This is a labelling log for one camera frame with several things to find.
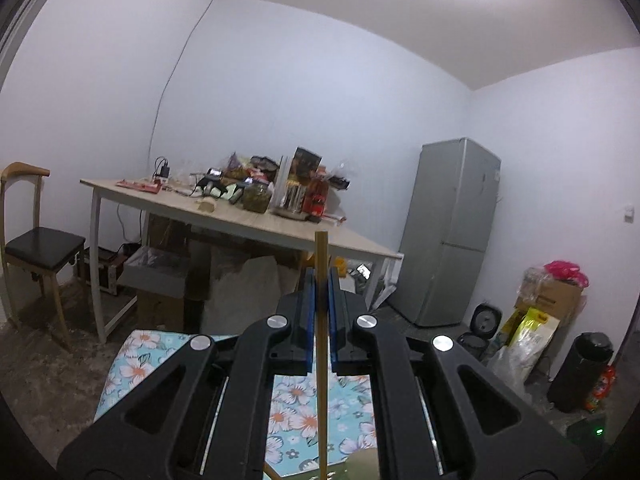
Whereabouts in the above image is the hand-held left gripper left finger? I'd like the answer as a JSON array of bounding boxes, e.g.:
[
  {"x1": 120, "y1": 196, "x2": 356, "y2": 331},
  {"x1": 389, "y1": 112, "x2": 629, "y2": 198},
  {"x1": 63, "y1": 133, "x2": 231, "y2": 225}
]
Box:
[{"x1": 57, "y1": 267, "x2": 318, "y2": 480}]

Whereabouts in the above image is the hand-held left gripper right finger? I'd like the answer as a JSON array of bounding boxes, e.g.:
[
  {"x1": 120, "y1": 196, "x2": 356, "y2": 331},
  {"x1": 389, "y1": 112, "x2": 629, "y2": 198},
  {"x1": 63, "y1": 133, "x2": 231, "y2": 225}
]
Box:
[{"x1": 327, "y1": 262, "x2": 586, "y2": 480}]

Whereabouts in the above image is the long wooden chopstick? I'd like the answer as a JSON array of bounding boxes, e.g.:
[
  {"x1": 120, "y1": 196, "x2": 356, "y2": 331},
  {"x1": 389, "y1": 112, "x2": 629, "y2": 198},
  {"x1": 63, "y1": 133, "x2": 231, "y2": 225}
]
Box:
[{"x1": 315, "y1": 232, "x2": 329, "y2": 480}]

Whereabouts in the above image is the white sack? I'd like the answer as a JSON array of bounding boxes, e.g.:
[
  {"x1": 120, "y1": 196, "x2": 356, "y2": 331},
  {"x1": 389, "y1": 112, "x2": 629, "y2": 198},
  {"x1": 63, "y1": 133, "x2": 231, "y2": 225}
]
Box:
[{"x1": 202, "y1": 250, "x2": 281, "y2": 331}]

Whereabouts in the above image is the blue floral tablecloth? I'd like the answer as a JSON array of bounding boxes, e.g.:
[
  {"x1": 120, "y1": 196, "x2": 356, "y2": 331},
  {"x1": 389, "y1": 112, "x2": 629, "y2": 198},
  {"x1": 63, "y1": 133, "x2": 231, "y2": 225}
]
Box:
[{"x1": 95, "y1": 329, "x2": 378, "y2": 478}]

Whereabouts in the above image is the red bottle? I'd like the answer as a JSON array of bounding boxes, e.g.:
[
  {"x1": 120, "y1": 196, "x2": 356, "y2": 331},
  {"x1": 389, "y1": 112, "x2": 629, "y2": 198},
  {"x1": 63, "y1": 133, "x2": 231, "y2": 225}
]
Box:
[{"x1": 305, "y1": 177, "x2": 328, "y2": 223}]

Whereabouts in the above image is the metal utensil rack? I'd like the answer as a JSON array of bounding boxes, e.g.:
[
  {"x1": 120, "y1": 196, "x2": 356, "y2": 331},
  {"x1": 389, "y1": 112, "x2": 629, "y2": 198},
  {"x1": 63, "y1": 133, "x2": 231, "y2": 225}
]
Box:
[{"x1": 272, "y1": 182, "x2": 311, "y2": 221}]

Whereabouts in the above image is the wooden table with white legs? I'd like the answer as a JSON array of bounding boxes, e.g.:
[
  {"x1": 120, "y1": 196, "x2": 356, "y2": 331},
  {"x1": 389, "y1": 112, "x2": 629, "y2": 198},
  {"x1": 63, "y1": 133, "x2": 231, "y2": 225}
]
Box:
[{"x1": 80, "y1": 177, "x2": 403, "y2": 346}]

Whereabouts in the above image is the glass jar of green pickles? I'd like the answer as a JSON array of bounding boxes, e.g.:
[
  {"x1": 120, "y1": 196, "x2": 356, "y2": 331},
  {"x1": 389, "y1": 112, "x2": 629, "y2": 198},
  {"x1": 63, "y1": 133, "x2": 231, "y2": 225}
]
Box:
[{"x1": 241, "y1": 182, "x2": 273, "y2": 212}]

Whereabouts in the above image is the dark grey pot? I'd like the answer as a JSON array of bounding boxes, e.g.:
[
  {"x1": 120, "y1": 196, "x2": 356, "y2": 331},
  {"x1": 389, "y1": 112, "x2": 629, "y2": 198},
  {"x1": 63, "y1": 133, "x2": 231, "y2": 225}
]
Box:
[{"x1": 457, "y1": 332, "x2": 488, "y2": 363}]

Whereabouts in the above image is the dark printed carton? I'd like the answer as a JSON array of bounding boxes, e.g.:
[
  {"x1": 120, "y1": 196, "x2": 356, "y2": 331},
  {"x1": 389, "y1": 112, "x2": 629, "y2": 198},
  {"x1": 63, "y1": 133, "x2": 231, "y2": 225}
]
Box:
[{"x1": 290, "y1": 146, "x2": 322, "y2": 181}]

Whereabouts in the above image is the small cardboard box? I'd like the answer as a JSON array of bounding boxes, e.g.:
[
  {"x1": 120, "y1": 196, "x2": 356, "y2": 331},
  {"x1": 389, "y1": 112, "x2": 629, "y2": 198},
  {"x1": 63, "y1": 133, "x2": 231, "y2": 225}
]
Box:
[{"x1": 137, "y1": 290, "x2": 186, "y2": 331}]

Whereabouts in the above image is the black rice cooker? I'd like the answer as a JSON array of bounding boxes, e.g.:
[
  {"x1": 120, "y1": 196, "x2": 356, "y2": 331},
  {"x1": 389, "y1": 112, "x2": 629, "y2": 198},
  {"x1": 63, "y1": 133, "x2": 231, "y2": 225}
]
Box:
[{"x1": 472, "y1": 302, "x2": 502, "y2": 338}]

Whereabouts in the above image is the grey refrigerator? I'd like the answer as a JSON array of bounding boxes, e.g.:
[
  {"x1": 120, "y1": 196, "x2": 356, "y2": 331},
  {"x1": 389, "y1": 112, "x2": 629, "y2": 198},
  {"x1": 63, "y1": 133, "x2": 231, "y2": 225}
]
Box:
[{"x1": 397, "y1": 137, "x2": 502, "y2": 328}]

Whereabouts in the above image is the grey storage box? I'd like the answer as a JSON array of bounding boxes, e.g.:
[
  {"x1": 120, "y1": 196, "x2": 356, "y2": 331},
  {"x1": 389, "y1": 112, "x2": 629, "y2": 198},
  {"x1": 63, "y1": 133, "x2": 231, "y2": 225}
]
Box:
[{"x1": 117, "y1": 247, "x2": 191, "y2": 296}]

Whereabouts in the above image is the clear plastic bag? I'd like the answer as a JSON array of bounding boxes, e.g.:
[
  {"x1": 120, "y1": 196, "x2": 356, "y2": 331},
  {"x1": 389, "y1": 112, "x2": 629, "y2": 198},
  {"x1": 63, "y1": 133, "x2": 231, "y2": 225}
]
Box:
[{"x1": 487, "y1": 340, "x2": 546, "y2": 391}]

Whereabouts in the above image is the yellow printed sack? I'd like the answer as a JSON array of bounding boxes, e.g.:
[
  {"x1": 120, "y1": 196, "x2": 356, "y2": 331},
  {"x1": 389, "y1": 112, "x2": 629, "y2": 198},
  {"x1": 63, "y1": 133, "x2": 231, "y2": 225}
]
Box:
[{"x1": 500, "y1": 307, "x2": 561, "y2": 361}]

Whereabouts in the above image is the black case with silver edges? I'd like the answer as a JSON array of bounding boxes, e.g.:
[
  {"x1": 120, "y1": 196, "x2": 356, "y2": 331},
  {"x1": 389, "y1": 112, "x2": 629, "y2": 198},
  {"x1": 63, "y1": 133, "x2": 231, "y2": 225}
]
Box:
[{"x1": 75, "y1": 245, "x2": 126, "y2": 293}]

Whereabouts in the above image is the large cardboard box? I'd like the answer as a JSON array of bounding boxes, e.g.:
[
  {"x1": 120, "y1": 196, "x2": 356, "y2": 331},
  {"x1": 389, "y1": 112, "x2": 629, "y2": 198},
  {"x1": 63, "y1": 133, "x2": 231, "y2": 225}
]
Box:
[{"x1": 515, "y1": 280, "x2": 587, "y2": 331}]

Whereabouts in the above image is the pink plastic bag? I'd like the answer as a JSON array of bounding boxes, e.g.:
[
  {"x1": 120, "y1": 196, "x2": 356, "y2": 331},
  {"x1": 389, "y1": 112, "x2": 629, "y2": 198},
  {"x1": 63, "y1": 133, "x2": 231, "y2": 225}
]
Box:
[{"x1": 544, "y1": 260, "x2": 590, "y2": 288}]

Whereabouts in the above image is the black trash bin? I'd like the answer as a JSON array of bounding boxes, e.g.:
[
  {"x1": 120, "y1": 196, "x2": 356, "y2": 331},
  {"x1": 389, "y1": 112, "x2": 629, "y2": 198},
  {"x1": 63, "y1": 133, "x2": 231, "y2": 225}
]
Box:
[{"x1": 547, "y1": 332, "x2": 615, "y2": 413}]

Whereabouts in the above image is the orange detergent bag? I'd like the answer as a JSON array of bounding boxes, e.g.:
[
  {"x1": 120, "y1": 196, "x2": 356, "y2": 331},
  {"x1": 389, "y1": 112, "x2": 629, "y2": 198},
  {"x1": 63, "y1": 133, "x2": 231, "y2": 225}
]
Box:
[{"x1": 585, "y1": 365, "x2": 617, "y2": 411}]

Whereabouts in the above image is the wooden chair with black seat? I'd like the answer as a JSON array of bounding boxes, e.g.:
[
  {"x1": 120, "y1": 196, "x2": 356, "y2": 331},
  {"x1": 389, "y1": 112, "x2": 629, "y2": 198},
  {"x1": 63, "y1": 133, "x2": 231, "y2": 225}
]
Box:
[{"x1": 0, "y1": 161, "x2": 87, "y2": 351}]

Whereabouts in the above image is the black device with green light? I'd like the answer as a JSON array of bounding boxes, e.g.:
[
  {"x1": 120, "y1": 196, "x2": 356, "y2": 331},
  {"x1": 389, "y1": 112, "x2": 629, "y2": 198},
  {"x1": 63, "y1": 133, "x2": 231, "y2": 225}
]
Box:
[{"x1": 567, "y1": 412, "x2": 608, "y2": 448}]

